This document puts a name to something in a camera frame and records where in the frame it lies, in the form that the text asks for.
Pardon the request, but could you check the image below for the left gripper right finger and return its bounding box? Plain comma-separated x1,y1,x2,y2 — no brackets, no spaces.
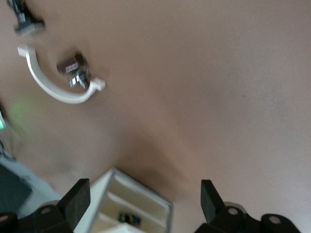
195,180,263,233

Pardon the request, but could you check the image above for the small green blue component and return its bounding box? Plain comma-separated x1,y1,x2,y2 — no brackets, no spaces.
118,212,142,226

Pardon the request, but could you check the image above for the cream cabinet drawer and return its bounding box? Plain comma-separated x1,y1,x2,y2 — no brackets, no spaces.
110,172,173,216
97,210,166,233
80,223,139,233
104,190,169,230

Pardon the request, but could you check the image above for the small black silver clip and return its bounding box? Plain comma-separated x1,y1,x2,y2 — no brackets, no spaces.
67,69,90,90

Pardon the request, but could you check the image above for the white drawer cabinet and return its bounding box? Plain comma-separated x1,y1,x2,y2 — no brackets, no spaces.
72,166,175,233

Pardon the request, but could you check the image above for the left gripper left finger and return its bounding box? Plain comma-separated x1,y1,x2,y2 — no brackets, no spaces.
18,179,91,233

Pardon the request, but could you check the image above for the small black component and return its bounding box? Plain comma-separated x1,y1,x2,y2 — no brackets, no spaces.
9,0,46,36

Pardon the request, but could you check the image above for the white curved plastic piece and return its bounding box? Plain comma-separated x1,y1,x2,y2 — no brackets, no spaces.
17,45,106,105

